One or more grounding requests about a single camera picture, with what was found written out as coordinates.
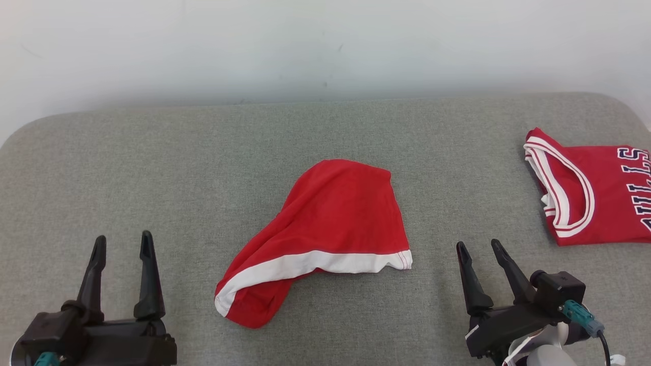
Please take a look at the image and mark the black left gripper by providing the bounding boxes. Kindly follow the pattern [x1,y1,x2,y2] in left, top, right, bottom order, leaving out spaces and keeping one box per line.
[61,230,177,366]

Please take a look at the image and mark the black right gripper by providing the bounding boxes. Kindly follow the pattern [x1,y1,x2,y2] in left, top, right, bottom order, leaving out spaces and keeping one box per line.
[456,239,565,364]

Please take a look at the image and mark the red lettered basketball jersey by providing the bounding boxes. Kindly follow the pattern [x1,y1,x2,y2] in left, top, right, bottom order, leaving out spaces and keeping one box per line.
[523,127,651,247]

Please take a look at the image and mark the red shorts with white band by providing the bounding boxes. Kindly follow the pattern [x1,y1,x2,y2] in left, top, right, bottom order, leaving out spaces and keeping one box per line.
[214,159,413,329]

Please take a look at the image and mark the teal right camera connector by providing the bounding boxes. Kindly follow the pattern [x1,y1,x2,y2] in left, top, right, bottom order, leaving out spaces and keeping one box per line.
[561,300,606,338]

